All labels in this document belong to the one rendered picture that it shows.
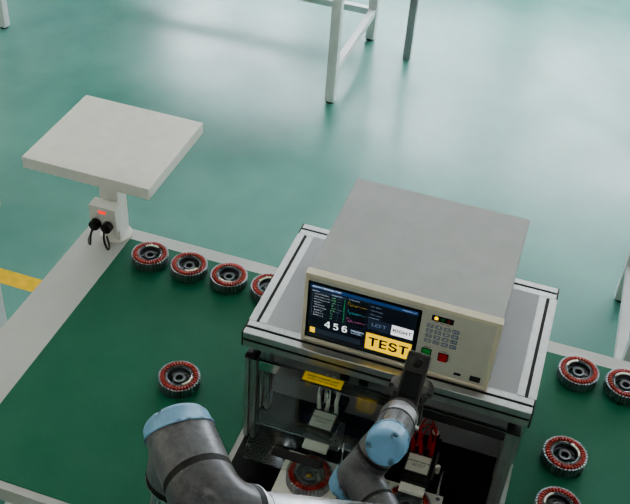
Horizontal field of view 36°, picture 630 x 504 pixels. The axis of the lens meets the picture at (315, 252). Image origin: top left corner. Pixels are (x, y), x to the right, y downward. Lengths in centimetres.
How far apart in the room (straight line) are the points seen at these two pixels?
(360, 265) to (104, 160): 84
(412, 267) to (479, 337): 22
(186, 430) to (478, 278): 84
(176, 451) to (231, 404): 103
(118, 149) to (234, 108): 252
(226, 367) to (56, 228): 187
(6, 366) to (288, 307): 84
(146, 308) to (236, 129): 227
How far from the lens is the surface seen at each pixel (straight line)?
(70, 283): 297
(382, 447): 180
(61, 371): 272
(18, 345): 281
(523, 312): 242
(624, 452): 269
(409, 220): 230
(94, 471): 249
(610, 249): 458
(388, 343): 218
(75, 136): 276
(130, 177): 259
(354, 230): 225
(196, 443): 158
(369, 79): 552
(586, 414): 274
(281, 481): 241
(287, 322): 229
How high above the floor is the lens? 270
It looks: 40 degrees down
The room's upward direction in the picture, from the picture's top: 5 degrees clockwise
